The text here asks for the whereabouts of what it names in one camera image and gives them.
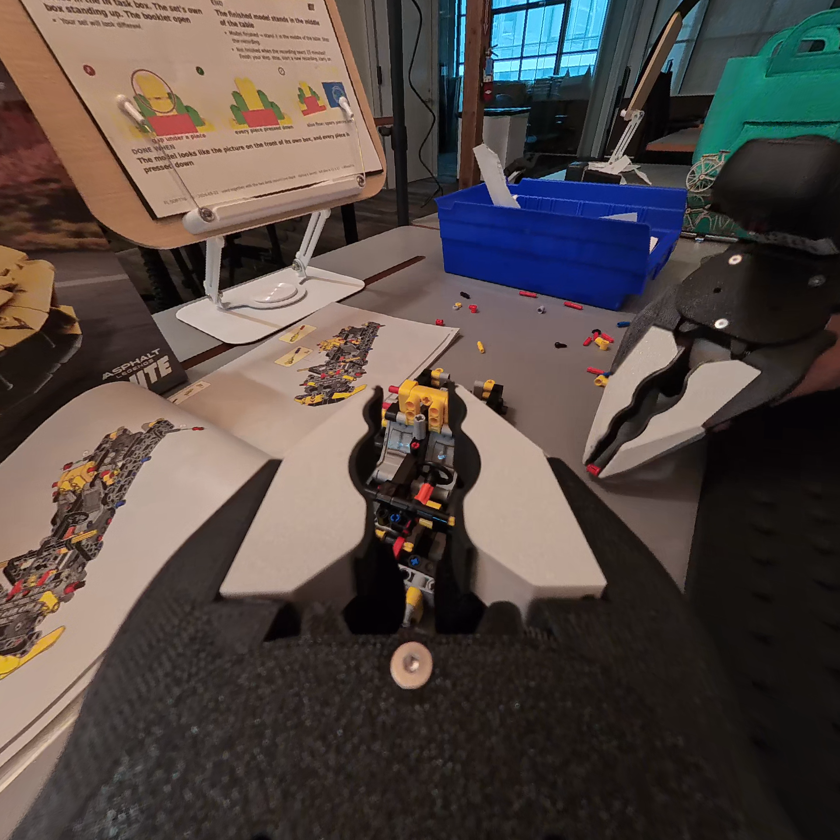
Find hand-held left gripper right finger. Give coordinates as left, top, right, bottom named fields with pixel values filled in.
left=436, top=385, right=609, bottom=635

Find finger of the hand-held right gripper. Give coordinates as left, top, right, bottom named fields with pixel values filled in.
left=581, top=325, right=685, bottom=468
left=597, top=363, right=763, bottom=479

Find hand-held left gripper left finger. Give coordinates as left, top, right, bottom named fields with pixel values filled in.
left=218, top=386, right=403, bottom=635

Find black yellow lego car chassis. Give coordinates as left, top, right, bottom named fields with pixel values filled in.
left=364, top=367, right=511, bottom=627

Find scattered loose lego pieces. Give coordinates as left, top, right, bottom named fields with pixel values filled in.
left=433, top=289, right=634, bottom=388

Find open lego instruction booklet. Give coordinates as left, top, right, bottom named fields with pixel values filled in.
left=0, top=302, right=462, bottom=756

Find lego set cardboard box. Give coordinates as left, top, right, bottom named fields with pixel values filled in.
left=0, top=62, right=190, bottom=460

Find person's right hand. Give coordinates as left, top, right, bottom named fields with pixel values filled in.
left=786, top=340, right=840, bottom=403

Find blue plastic bin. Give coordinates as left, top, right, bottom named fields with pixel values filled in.
left=435, top=178, right=688, bottom=312

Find teal felt bag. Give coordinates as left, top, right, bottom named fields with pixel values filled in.
left=682, top=10, right=840, bottom=240

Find white rounded pad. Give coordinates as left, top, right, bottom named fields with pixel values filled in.
left=176, top=209, right=365, bottom=343

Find white paper strip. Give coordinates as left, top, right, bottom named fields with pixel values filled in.
left=472, top=143, right=522, bottom=211

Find empty wooden board stand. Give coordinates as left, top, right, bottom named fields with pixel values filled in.
left=594, top=10, right=685, bottom=185

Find white cabinet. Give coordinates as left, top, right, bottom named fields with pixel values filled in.
left=482, top=108, right=531, bottom=172

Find wooden pillar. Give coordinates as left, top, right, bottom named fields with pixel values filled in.
left=458, top=0, right=493, bottom=191

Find black slim pole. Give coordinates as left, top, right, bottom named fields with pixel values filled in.
left=387, top=0, right=411, bottom=227

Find wooden board instruction sheet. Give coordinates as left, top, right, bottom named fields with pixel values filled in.
left=0, top=0, right=388, bottom=250

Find white wire bicycle model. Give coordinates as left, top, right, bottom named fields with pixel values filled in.
left=686, top=150, right=732, bottom=194

